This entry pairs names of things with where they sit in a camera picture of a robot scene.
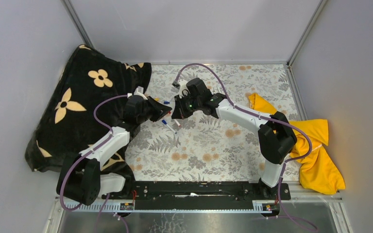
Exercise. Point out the black floral blanket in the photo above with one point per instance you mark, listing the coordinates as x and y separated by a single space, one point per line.
88 99

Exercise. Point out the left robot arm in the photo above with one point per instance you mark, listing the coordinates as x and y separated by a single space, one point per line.
81 178

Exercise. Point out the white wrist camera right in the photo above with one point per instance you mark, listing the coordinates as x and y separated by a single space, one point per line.
181 85

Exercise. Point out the yellow cloth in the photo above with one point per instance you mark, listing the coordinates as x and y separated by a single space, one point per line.
317 172

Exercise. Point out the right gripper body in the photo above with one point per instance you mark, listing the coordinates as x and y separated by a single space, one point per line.
195 102

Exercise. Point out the blue capped marker left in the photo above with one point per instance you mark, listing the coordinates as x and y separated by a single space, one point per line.
168 126

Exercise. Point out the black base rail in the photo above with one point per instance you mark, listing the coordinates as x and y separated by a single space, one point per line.
200 196

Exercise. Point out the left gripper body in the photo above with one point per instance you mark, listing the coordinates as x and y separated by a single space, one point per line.
147 111

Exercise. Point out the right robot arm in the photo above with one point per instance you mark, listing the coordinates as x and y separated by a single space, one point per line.
276 137

